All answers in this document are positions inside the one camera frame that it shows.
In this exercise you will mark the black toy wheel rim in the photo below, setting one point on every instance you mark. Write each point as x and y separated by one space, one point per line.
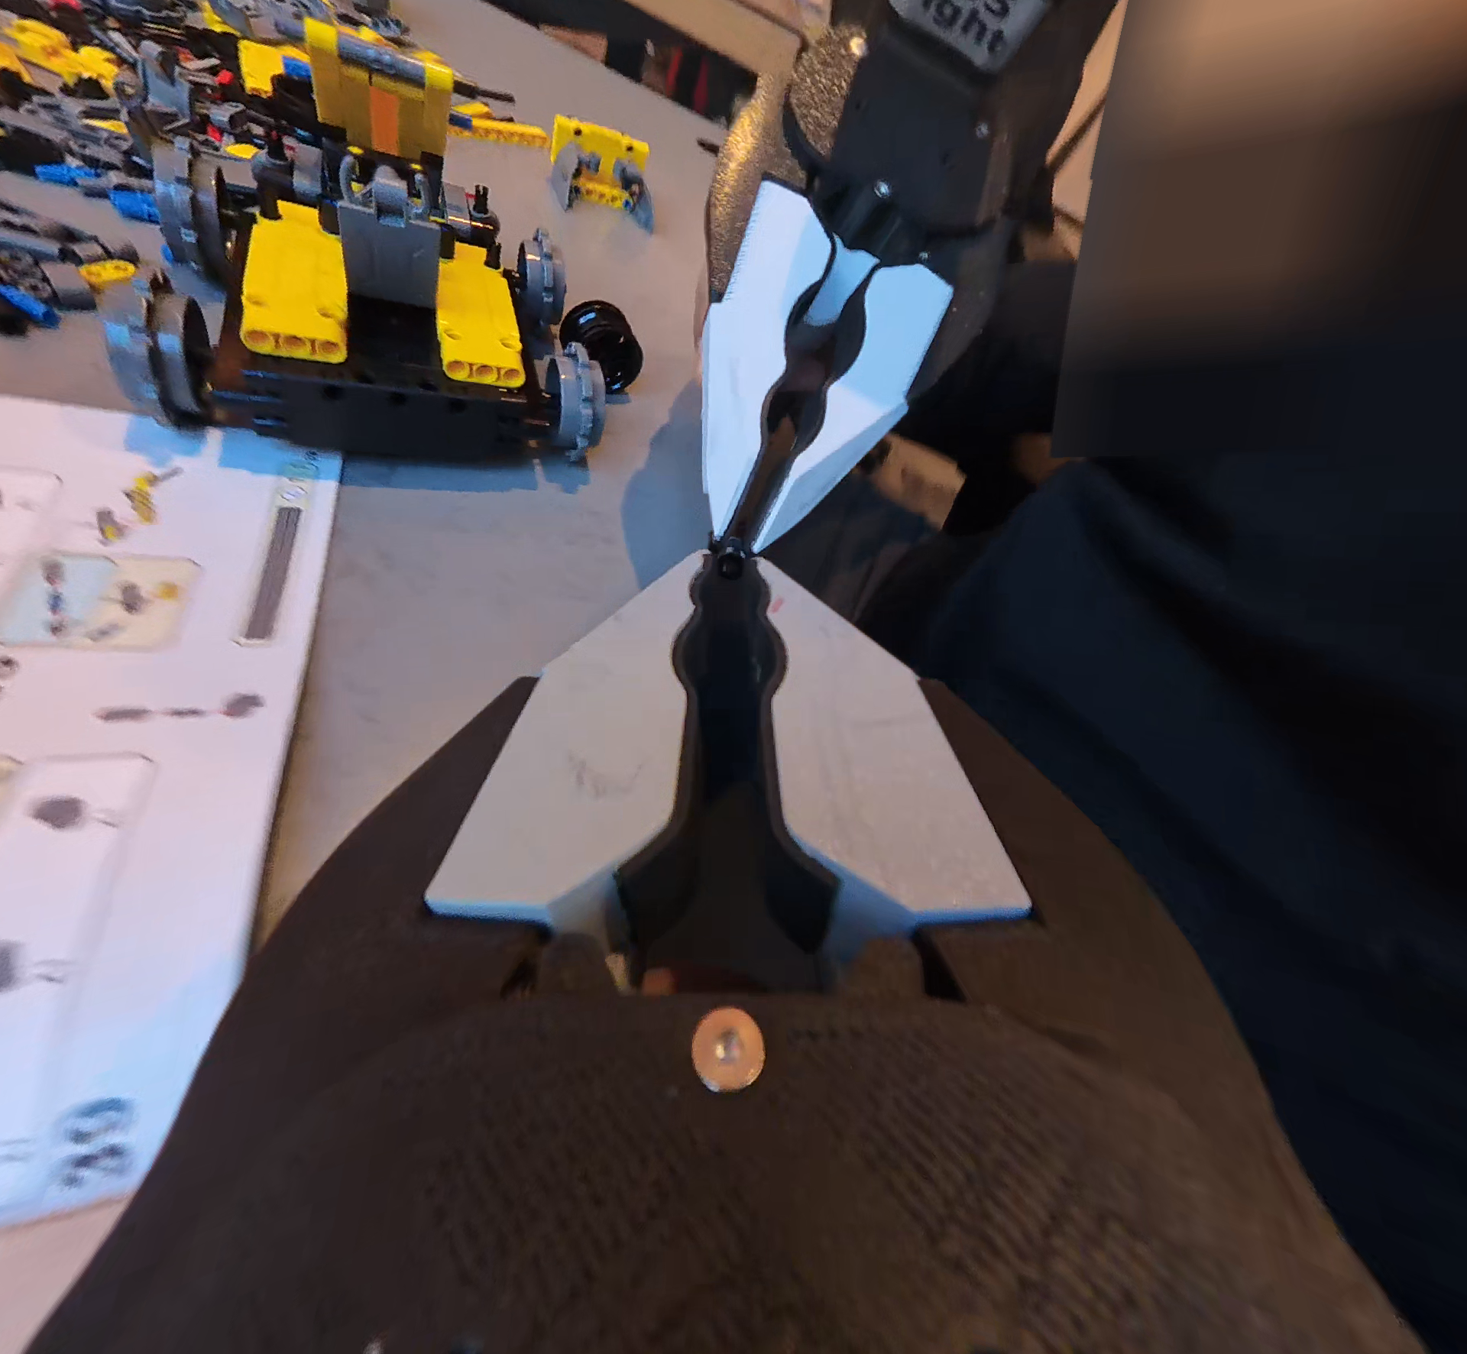
604 343

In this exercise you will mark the white instruction booklet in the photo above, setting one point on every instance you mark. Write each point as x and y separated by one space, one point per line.
151 804

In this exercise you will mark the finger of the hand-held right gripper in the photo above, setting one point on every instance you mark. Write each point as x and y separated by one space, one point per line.
890 345
758 310

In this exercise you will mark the yellow black brick vehicle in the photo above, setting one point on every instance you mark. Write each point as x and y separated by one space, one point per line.
298 287

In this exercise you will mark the black toy axle rod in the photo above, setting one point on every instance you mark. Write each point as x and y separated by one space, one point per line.
731 544

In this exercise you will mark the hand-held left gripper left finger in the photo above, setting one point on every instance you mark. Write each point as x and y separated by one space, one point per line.
574 770

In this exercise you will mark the pile of loose brick parts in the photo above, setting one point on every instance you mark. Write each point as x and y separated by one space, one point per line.
70 59

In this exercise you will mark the person's dark clothing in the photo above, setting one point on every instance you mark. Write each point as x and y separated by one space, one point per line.
1204 804

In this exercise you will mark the small yellow grey brick assembly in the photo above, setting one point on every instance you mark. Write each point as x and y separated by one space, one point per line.
597 155

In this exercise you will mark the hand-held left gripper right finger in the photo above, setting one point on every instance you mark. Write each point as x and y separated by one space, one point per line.
884 793

